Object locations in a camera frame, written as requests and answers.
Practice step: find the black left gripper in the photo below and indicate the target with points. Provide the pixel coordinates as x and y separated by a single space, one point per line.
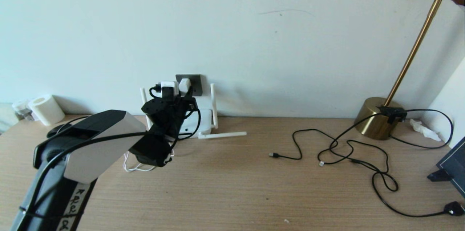
178 114

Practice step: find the white power adapter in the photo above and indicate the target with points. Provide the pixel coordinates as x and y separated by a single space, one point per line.
184 85

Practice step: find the white router with four antennas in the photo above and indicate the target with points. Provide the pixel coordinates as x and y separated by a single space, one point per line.
205 122

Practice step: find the black oval desk grommet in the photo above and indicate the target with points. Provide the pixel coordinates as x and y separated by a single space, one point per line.
54 133

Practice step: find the white paper roll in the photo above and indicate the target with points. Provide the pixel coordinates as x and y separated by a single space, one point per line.
47 110

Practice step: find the brass desk lamp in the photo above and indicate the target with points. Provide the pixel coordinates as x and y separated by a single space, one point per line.
377 118

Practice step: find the crumpled white tissue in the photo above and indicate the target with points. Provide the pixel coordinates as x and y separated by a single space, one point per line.
423 129

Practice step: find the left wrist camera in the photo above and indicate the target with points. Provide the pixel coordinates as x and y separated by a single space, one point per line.
170 85

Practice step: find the grey wall socket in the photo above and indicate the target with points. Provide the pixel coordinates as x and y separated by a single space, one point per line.
197 85

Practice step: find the black inline switch box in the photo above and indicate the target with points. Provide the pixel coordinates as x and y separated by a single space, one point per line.
392 113

